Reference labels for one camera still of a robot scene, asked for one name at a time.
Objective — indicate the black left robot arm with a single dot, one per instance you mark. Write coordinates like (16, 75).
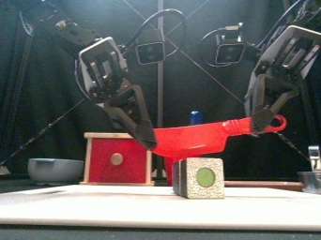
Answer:
(71, 29)

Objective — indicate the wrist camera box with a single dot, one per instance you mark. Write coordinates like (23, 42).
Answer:
(230, 51)
(150, 51)

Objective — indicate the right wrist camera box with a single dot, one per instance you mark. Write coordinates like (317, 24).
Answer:
(230, 51)

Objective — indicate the brown square plate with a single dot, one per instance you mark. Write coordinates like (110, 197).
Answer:
(264, 185)

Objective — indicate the red wooden box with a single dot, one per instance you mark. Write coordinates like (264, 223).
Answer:
(104, 162)

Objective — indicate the vertical metal frame pole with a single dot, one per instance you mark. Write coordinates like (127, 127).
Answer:
(159, 93)

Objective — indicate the small metal pot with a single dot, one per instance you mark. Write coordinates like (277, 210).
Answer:
(310, 181)

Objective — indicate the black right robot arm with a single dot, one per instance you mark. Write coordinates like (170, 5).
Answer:
(306, 12)

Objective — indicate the pale blue bowl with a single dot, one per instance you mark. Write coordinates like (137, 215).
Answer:
(54, 172)

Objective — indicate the toy sushi roll block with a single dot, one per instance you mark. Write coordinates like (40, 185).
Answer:
(205, 177)

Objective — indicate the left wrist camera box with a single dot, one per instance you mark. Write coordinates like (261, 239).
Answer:
(150, 51)

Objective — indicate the white cutting board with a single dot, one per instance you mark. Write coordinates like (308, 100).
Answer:
(104, 206)

